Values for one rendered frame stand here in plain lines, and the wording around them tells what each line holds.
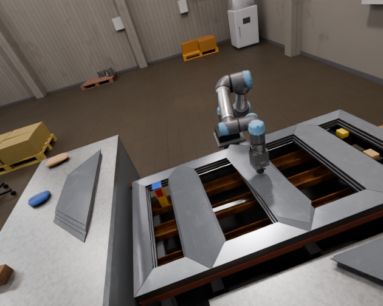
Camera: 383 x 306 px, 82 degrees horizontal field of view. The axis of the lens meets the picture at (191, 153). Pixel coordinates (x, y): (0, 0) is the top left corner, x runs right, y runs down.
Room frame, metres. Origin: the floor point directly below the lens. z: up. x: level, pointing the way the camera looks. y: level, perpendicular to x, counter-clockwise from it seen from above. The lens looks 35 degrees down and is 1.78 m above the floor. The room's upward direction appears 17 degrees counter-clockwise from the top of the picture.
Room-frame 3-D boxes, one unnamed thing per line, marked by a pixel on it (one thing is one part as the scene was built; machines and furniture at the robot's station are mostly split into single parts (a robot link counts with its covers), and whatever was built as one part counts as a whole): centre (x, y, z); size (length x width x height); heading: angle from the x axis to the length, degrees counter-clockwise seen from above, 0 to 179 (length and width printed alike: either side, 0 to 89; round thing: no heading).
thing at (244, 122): (1.01, -0.35, 1.15); 0.11 x 0.11 x 0.08; 78
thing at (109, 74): (8.42, 2.37, 0.17); 1.19 x 0.83 x 0.34; 87
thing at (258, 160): (0.89, -0.34, 0.99); 0.10 x 0.09 x 0.16; 6
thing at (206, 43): (8.21, -1.31, 0.22); 1.22 x 0.87 x 0.44; 87
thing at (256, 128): (0.91, -0.34, 1.15); 0.09 x 0.08 x 0.11; 168
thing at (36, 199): (1.03, 0.90, 1.06); 0.12 x 0.10 x 0.03; 109
